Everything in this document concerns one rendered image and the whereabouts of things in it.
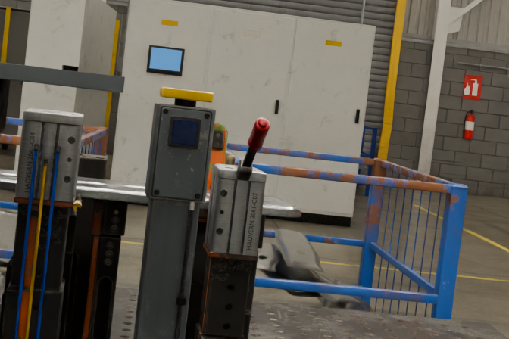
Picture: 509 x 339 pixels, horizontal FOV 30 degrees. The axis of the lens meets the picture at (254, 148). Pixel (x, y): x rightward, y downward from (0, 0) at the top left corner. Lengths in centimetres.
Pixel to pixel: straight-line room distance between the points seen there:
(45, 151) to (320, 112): 811
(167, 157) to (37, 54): 817
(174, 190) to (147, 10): 813
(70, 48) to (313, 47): 234
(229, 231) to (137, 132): 792
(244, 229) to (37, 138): 30
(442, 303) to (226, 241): 210
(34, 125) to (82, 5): 797
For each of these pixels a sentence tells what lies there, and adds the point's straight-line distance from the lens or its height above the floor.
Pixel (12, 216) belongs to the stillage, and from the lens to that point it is 428.
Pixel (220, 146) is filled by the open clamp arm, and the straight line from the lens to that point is 162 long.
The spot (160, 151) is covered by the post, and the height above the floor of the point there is 108.
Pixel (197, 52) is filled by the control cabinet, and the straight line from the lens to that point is 920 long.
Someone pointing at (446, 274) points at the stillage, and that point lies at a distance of 332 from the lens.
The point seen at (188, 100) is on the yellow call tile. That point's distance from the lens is 114.
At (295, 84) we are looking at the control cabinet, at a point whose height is 134.
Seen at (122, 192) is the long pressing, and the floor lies 100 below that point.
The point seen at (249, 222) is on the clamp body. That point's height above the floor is 99.
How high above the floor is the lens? 116
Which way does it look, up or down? 3 degrees down
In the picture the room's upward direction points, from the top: 7 degrees clockwise
